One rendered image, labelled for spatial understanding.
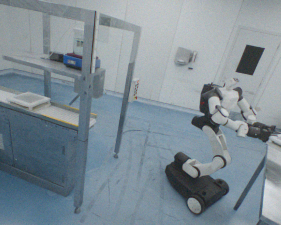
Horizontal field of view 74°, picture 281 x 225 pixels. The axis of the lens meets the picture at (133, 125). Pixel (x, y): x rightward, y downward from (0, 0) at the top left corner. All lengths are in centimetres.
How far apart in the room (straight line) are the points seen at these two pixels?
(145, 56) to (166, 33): 67
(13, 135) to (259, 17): 488
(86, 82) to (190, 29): 382
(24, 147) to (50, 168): 32
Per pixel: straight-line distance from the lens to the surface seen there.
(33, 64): 149
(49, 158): 191
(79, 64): 143
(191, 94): 502
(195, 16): 486
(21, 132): 198
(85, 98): 129
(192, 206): 226
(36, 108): 180
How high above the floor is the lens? 157
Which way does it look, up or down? 26 degrees down
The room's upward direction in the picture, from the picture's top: 12 degrees clockwise
